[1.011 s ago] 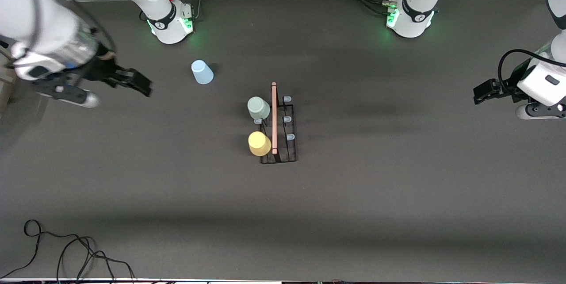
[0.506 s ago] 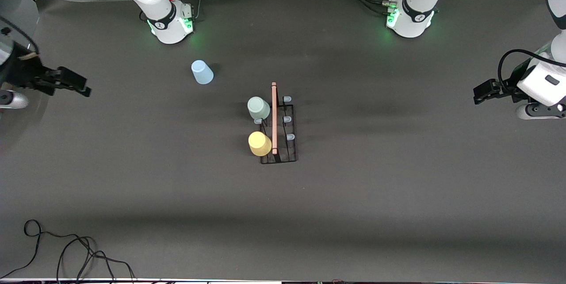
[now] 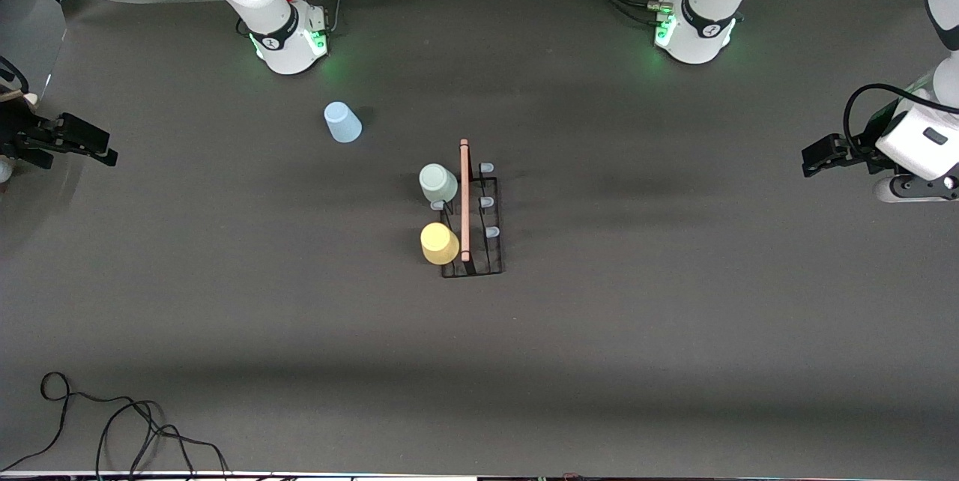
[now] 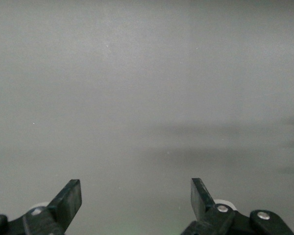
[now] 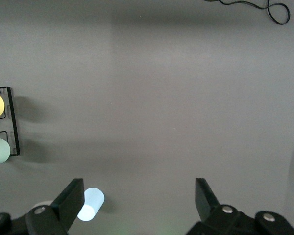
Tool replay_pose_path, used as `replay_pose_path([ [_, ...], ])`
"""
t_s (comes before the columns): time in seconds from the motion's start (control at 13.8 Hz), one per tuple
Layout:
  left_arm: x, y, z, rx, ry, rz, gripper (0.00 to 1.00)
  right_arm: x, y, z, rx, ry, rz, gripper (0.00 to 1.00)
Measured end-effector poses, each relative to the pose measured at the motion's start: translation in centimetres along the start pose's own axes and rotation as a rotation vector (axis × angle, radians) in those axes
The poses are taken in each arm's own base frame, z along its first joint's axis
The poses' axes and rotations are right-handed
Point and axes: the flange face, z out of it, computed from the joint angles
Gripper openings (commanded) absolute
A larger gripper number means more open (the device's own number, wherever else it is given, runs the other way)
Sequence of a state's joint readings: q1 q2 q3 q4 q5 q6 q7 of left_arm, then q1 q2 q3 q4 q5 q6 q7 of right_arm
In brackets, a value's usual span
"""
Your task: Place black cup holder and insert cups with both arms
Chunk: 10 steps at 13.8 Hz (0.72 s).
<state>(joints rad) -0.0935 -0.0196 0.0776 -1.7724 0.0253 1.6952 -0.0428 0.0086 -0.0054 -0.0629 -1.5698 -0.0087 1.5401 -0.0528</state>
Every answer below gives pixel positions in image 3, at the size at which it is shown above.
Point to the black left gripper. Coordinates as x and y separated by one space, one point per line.
858 150

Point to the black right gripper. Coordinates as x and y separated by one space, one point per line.
16 130

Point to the pale green plastic cup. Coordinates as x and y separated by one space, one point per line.
438 181

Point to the yellow plastic cup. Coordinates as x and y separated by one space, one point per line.
440 243

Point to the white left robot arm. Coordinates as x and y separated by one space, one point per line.
708 16

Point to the light blue plastic cup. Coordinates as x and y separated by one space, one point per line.
343 123

